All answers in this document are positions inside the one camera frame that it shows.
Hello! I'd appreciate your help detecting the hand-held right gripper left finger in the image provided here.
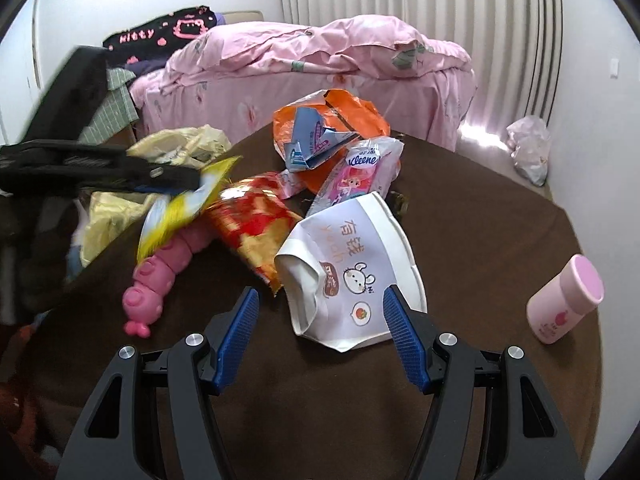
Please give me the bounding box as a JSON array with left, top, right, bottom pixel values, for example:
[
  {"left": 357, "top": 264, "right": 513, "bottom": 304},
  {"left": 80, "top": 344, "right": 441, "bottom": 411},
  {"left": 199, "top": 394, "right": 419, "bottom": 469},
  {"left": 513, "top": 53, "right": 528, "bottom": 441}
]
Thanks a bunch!
[{"left": 55, "top": 286, "right": 261, "bottom": 480}]

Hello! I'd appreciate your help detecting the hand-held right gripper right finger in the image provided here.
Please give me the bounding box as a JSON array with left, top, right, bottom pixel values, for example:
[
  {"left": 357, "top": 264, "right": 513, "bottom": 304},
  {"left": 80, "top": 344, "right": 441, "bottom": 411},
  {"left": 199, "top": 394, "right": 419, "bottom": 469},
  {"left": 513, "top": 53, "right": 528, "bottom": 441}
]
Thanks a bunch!
[{"left": 382, "top": 284, "right": 586, "bottom": 480}]

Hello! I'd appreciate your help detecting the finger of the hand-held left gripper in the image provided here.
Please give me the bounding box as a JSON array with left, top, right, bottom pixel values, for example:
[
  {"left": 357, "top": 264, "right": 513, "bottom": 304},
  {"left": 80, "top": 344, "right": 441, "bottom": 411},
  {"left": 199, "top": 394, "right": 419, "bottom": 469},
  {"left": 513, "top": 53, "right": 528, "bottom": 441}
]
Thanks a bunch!
[{"left": 122, "top": 149, "right": 203, "bottom": 195}]

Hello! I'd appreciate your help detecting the yellow trash bag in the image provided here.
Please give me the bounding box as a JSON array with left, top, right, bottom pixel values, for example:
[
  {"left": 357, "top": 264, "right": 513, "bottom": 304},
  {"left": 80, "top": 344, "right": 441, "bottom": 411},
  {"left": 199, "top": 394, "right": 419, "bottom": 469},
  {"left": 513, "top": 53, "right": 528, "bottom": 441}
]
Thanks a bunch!
[{"left": 79, "top": 125, "right": 233, "bottom": 268}]

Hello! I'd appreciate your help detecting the yellow snack packet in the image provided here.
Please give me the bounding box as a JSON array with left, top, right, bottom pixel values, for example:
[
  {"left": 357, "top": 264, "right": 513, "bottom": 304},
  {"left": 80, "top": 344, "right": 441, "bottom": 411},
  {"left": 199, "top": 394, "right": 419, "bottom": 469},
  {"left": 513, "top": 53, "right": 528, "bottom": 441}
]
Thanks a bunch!
[{"left": 136, "top": 156, "right": 243, "bottom": 265}]

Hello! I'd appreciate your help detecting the blue white carton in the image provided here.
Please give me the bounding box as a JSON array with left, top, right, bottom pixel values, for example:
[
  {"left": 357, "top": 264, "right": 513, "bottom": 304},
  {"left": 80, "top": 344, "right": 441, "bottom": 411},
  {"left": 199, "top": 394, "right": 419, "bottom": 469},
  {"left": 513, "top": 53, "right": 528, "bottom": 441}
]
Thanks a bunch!
[{"left": 285, "top": 107, "right": 358, "bottom": 173}]

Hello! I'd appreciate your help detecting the white pink tissue packet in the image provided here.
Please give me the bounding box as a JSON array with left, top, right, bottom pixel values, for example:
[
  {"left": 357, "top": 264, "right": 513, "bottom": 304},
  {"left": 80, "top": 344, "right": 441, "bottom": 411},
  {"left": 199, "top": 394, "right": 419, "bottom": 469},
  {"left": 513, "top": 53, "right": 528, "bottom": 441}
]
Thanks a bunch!
[{"left": 305, "top": 136, "right": 405, "bottom": 218}]

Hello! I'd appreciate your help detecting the orange snack bag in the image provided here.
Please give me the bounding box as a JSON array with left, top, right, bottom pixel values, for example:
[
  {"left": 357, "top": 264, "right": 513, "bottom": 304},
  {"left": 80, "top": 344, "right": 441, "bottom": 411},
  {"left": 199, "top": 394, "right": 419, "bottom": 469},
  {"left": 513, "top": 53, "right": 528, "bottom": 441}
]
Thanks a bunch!
[{"left": 272, "top": 89, "right": 392, "bottom": 196}]

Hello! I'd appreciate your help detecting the green striped cloth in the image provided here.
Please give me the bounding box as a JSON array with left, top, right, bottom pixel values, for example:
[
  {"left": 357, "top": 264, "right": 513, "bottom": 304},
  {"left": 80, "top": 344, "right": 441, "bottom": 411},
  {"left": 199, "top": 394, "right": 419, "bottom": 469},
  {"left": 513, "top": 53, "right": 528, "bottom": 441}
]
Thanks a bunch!
[{"left": 80, "top": 67, "right": 138, "bottom": 146}]

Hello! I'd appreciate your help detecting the pink floral bed sheet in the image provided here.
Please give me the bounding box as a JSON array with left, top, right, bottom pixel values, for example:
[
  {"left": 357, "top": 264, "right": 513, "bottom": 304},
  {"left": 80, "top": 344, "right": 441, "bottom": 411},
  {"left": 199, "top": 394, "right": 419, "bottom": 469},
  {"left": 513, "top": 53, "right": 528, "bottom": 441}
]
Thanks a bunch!
[{"left": 129, "top": 67, "right": 478, "bottom": 153}]

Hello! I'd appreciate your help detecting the pink caterpillar toy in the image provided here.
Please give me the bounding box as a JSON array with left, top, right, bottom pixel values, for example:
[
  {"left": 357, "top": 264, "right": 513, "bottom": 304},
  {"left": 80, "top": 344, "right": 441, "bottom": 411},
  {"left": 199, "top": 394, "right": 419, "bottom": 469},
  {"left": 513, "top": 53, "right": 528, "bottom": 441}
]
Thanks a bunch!
[{"left": 123, "top": 220, "right": 217, "bottom": 338}]

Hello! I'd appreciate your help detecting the red gold snack packet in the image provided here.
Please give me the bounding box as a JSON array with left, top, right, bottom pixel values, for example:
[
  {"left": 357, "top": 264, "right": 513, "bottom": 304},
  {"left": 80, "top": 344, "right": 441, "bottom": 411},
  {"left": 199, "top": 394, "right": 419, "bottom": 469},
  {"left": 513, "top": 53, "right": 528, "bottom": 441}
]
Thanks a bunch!
[{"left": 205, "top": 172, "right": 303, "bottom": 298}]

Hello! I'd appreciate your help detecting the black pink cat pillow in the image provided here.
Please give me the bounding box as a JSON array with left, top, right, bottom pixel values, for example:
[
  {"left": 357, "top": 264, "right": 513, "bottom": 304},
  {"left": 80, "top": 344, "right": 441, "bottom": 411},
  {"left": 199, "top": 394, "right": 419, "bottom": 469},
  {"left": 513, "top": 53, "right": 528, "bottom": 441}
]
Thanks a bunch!
[{"left": 102, "top": 6, "right": 218, "bottom": 66}]

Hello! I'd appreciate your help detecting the pink cup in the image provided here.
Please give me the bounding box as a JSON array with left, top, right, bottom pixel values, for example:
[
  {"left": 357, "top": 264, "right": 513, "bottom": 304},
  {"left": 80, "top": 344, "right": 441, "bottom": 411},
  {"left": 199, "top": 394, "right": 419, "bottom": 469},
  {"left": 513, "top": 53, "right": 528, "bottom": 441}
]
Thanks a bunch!
[{"left": 526, "top": 254, "right": 605, "bottom": 345}]

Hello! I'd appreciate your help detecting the beige headboard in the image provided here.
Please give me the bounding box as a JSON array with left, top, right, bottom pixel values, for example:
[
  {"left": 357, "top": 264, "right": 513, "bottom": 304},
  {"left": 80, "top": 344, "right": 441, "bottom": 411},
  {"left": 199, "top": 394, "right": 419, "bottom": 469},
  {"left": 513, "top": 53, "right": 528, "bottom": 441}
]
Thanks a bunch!
[{"left": 222, "top": 10, "right": 265, "bottom": 25}]

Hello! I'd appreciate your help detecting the pink floral quilt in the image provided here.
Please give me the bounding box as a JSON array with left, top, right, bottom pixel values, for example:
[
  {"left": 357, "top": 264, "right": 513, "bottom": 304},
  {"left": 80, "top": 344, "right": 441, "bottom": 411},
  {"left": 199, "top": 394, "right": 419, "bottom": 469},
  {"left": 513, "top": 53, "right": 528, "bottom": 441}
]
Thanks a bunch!
[{"left": 165, "top": 16, "right": 473, "bottom": 92}]

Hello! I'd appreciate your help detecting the white plastic bag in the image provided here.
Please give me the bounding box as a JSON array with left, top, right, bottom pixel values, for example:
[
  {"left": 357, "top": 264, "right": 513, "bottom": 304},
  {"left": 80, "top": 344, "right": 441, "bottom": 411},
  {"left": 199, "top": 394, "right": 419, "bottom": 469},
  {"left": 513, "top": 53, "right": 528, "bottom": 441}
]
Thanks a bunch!
[{"left": 506, "top": 115, "right": 551, "bottom": 187}]

